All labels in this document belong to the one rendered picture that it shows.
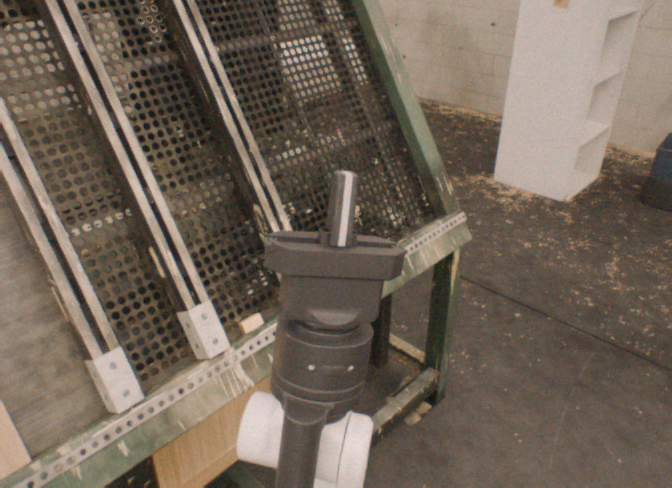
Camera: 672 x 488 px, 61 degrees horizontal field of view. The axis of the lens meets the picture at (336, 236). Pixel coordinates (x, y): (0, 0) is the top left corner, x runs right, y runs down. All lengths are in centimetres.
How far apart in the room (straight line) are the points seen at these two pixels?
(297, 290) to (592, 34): 372
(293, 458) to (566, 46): 383
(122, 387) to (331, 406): 86
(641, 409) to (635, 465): 32
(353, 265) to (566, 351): 255
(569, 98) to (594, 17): 52
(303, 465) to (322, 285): 15
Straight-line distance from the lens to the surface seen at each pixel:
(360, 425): 55
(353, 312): 49
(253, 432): 56
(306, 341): 49
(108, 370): 131
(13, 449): 134
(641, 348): 315
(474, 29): 608
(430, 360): 250
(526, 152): 442
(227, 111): 154
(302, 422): 49
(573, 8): 413
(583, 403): 275
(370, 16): 205
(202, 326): 139
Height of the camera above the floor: 184
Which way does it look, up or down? 30 degrees down
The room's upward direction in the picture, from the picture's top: straight up
